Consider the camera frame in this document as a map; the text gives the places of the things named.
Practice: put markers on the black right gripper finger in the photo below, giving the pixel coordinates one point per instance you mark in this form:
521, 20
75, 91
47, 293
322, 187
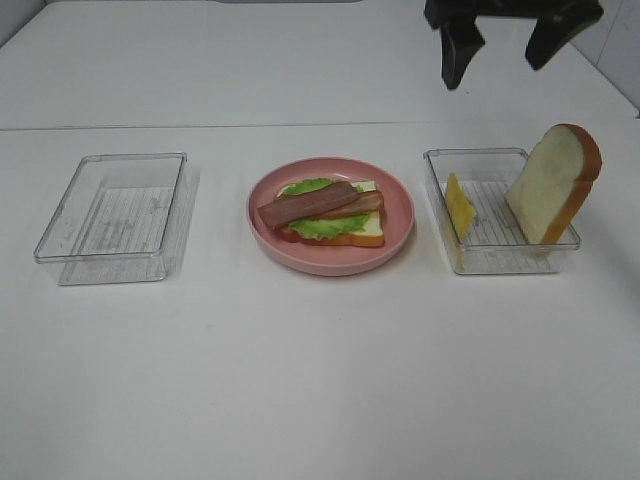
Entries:
552, 32
461, 40

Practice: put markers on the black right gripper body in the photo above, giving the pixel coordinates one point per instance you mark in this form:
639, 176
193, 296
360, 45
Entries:
438, 12

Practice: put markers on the bread slice from tray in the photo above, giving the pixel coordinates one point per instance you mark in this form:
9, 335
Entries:
349, 239

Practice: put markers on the green lettuce leaf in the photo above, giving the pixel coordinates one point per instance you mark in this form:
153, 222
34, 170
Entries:
322, 229

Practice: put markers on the bread slice in right tray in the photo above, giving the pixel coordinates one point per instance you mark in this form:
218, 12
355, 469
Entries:
557, 178

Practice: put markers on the yellow cheese slice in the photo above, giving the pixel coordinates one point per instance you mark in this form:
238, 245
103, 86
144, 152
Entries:
460, 208

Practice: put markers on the right clear plastic tray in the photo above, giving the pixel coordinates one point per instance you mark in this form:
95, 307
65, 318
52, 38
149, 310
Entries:
494, 243

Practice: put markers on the clear plastic tray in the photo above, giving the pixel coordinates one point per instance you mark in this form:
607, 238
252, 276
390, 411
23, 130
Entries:
123, 218
494, 243

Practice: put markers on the pink round plate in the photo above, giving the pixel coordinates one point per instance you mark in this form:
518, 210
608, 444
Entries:
397, 219

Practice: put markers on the left clear plastic tray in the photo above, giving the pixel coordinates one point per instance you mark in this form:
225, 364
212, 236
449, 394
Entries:
123, 218

